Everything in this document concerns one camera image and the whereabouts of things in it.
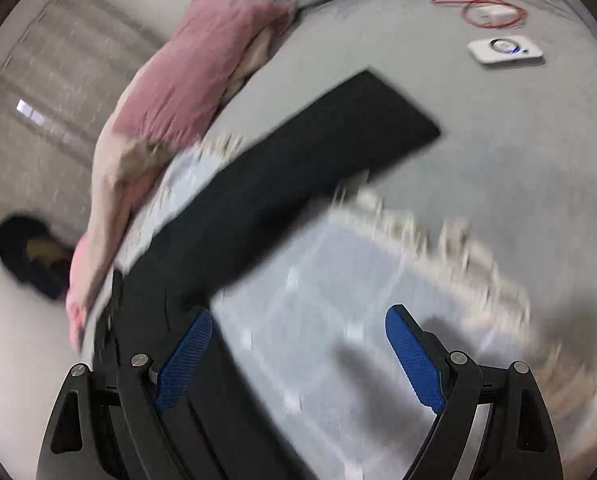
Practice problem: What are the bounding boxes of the grey bedspread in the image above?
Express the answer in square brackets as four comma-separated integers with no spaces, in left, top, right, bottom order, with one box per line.
[113,0,597,461]

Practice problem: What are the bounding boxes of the light blue checked fringed blanket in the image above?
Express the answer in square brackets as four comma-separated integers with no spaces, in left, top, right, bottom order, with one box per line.
[128,135,597,480]

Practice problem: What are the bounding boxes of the black pants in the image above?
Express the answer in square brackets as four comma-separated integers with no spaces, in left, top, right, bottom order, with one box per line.
[92,70,442,480]

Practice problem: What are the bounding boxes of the pink and beige duvet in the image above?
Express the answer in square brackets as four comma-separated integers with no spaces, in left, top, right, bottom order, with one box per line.
[66,0,299,351]

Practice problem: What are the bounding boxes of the white charger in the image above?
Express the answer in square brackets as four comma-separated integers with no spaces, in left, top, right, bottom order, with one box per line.
[476,5,504,26]

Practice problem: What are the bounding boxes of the grey dotted curtain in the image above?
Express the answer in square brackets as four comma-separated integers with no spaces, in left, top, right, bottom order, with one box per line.
[0,0,169,241]

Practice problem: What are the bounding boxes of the dark clothes pile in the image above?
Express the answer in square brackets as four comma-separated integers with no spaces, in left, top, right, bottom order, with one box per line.
[0,215,76,301]

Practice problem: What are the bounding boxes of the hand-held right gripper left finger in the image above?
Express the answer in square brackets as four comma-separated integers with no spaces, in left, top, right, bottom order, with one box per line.
[36,308,214,480]

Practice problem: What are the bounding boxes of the white flat device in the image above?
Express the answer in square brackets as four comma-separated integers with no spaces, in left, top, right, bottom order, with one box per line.
[467,35,546,67]

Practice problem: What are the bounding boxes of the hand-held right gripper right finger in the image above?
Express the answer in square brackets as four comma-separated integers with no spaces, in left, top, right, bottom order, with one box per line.
[385,304,564,480]

